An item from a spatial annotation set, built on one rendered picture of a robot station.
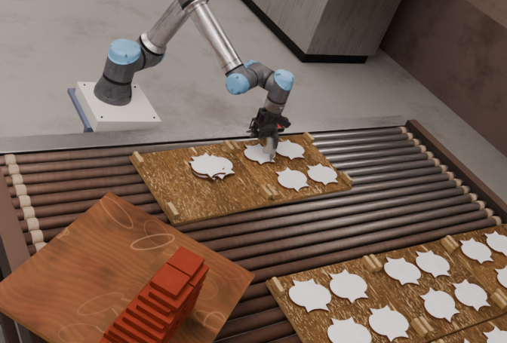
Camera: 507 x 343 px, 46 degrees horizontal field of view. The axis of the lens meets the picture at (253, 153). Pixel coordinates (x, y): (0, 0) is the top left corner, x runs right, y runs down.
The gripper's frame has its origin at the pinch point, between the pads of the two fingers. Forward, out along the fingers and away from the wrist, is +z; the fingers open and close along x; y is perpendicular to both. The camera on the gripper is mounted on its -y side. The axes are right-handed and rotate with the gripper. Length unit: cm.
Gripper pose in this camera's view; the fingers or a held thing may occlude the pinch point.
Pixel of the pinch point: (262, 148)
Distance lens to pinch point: 234.8
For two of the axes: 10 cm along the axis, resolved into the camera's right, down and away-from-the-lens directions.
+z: -2.8, 7.7, 5.7
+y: -8.1, 1.3, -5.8
